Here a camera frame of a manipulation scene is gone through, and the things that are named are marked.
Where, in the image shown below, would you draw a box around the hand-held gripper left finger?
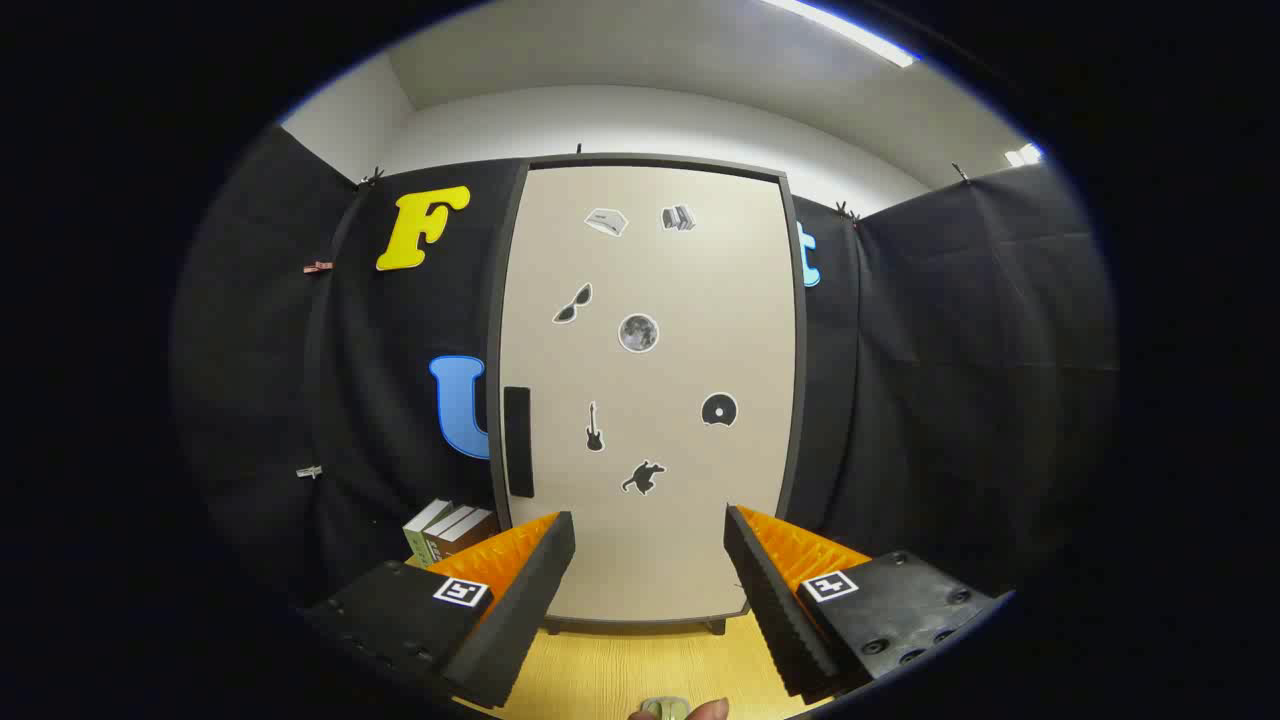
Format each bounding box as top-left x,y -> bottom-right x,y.
300,510 -> 578,711

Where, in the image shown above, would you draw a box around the olive brown book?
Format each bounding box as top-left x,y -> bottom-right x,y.
422,505 -> 477,567

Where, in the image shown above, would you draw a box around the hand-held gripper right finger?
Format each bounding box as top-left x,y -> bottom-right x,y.
723,504 -> 1001,706

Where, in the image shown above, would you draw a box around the black door handle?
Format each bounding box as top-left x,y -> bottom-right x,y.
503,386 -> 535,499

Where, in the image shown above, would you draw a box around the black backdrop cloth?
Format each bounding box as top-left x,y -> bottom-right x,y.
170,125 -> 1121,611

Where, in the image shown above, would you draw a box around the green book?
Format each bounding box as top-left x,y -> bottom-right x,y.
403,499 -> 453,567

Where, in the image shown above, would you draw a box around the grey cabinet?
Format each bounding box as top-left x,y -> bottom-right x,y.
487,153 -> 809,636

